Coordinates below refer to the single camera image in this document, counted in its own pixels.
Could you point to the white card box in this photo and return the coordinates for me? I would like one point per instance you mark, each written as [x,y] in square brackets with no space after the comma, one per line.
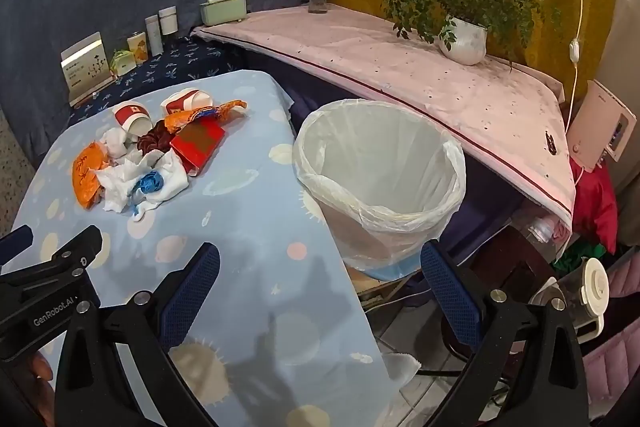
[85,69]

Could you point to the dark red crumpled wrapper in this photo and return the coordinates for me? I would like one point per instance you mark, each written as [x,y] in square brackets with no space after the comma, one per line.
[152,139]

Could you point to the tall white canister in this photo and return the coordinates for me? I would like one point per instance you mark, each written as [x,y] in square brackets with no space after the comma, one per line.
[154,37]

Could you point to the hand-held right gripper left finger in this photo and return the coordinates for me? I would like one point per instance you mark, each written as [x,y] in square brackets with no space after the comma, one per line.
[192,292]

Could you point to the purple cloth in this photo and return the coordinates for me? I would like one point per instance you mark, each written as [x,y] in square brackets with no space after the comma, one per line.
[480,207]

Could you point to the plain orange snack wrapper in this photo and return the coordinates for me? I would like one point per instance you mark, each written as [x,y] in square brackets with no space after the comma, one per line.
[85,177]

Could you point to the green cloth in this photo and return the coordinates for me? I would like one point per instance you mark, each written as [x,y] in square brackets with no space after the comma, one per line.
[575,259]

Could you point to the clear plastic bottle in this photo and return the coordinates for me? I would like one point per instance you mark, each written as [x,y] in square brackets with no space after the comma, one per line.
[542,229]

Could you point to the large white tissue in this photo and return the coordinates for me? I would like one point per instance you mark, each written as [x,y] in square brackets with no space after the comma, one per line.
[117,187]

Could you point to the pink quilted cloth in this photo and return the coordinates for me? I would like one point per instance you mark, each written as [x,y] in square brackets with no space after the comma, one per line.
[620,347]

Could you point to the yellow printed tin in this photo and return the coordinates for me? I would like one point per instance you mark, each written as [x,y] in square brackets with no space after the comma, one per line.
[137,49]

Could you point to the navy patterned cloth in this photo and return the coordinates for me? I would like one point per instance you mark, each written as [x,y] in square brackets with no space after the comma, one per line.
[185,57]

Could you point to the printed orange snack wrapper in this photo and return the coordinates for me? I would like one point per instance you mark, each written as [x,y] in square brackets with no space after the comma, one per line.
[190,119]

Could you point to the small green packet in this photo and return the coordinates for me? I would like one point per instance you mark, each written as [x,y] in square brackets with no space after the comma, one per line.
[122,63]

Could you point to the blue crumpled plastic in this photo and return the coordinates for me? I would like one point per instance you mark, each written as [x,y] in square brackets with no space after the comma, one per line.
[150,184]

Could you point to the small crumpled white tissue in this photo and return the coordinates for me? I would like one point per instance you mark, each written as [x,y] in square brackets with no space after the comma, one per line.
[117,142]

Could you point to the pink tablecloth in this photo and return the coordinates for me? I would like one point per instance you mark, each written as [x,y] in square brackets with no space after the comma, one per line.
[400,57]

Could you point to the pink appliance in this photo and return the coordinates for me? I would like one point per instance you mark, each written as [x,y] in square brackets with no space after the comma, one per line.
[595,127]

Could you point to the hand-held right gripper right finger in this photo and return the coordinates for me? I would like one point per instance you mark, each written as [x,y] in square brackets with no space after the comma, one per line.
[450,302]

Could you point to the light blue planet tablecloth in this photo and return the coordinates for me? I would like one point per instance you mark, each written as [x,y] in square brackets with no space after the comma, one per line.
[240,217]

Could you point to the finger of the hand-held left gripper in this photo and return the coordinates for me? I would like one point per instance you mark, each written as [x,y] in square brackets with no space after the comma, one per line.
[80,244]
[17,241]

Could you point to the black clip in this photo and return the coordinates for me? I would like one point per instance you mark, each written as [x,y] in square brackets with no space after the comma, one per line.
[551,143]

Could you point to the red paper cup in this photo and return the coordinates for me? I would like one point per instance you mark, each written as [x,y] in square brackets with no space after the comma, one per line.
[180,99]
[129,114]

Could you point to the trash bin with white liner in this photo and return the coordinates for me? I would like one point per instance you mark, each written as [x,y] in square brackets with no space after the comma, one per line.
[380,157]

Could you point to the person's left hand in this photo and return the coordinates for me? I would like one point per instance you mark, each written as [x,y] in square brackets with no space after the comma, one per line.
[40,372]

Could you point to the blender jug with white lid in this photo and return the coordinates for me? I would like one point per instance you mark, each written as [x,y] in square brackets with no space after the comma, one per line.
[595,279]

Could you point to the pale green box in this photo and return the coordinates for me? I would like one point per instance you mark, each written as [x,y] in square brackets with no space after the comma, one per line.
[222,12]

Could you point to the dark wooden furniture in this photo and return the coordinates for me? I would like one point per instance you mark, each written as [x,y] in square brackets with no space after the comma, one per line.
[505,267]

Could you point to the short white canister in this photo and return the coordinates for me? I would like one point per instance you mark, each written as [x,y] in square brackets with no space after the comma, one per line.
[168,22]

